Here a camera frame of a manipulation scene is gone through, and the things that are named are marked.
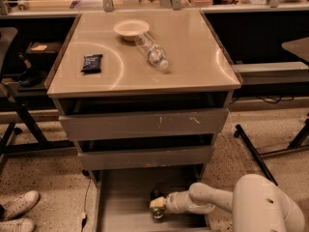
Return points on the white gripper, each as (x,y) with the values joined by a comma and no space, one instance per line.
(173,201)

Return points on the green soda can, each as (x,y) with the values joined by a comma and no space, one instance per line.
(157,213)

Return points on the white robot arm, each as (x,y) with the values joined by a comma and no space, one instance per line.
(256,205)

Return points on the grey open bottom drawer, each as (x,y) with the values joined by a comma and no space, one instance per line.
(124,197)

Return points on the grey middle drawer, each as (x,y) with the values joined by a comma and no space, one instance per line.
(145,152)

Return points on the grey drawer cabinet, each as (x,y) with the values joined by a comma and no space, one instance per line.
(197,62)

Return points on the grey top drawer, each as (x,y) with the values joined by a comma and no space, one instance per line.
(146,116)

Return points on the black wheeled stand leg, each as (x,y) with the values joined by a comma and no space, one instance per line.
(256,156)

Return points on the white sneaker lower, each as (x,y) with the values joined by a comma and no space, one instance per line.
(17,225)

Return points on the clear plastic water bottle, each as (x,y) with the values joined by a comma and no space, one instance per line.
(152,51)

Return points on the dark blue snack packet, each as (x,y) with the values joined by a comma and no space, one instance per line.
(91,63)

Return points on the white paper bowl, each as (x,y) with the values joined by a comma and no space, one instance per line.
(128,29)

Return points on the black chair frame left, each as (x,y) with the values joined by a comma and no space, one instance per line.
(7,36)

